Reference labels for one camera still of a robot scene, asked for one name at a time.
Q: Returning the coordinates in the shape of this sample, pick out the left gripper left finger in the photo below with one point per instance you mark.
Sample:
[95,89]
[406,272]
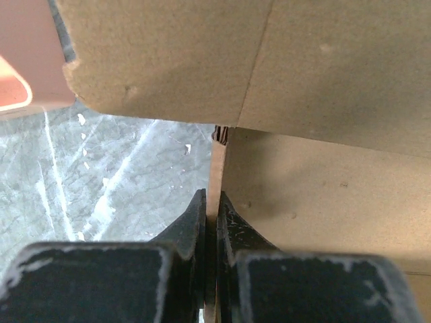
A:
[161,280]

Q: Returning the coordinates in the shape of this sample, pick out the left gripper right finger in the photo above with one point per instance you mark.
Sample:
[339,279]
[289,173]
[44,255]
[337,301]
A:
[258,282]

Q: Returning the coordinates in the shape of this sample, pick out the brown cardboard box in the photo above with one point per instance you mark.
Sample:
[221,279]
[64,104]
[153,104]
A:
[327,103]

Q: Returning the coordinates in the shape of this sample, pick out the pink plastic file organizer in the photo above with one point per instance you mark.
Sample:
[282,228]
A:
[32,59]

